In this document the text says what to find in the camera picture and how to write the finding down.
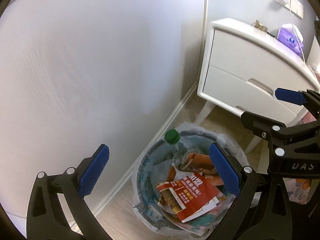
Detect pink cartoon snack bag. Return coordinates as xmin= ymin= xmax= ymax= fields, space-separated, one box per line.
xmin=162 ymin=194 xmax=235 ymax=236

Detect red white leaflet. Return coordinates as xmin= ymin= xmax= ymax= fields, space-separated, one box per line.
xmin=169 ymin=173 xmax=220 ymax=223

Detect red flyer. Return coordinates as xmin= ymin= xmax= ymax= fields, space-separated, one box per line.
xmin=156 ymin=181 xmax=186 ymax=214

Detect green cap plastic bottle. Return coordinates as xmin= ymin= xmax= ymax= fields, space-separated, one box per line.
xmin=164 ymin=129 xmax=193 ymax=163

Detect brown cardboard box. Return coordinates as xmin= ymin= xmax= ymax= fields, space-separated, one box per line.
xmin=166 ymin=153 xmax=224 ymax=186

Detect trash bin with liner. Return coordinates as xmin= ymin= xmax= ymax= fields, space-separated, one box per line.
xmin=132 ymin=123 xmax=248 ymax=239

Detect pink grey blanket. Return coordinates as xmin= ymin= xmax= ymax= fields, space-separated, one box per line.
xmin=284 ymin=66 xmax=319 ymax=205

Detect white nightstand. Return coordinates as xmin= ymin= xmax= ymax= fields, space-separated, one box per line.
xmin=194 ymin=17 xmax=320 ymax=156

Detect purple tissue pack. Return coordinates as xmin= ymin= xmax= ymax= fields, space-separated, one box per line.
xmin=276 ymin=23 xmax=304 ymax=56

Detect white corner trim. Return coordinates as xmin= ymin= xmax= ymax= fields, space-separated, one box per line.
xmin=197 ymin=0 xmax=209 ymax=86

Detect keys with keychain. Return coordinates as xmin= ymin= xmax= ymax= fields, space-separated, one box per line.
xmin=254 ymin=20 xmax=268 ymax=32

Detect white wall switch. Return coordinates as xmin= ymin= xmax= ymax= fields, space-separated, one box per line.
xmin=290 ymin=0 xmax=304 ymax=19

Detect white charging cable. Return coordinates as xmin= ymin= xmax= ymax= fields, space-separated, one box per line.
xmin=288 ymin=0 xmax=307 ymax=63

